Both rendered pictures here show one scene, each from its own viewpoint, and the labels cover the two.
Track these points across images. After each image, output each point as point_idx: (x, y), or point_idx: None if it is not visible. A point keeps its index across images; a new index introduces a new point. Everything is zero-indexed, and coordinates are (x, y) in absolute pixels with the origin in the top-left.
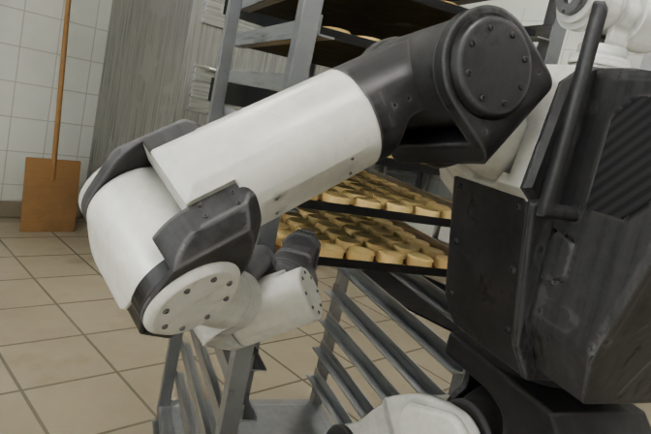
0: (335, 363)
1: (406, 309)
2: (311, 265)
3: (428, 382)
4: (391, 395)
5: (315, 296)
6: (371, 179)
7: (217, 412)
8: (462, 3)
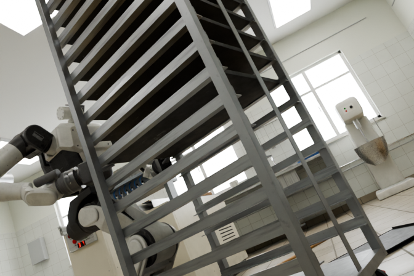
0: (257, 237)
1: (150, 179)
2: (153, 161)
3: (134, 225)
4: (168, 243)
5: (144, 171)
6: None
7: (228, 219)
8: (95, 0)
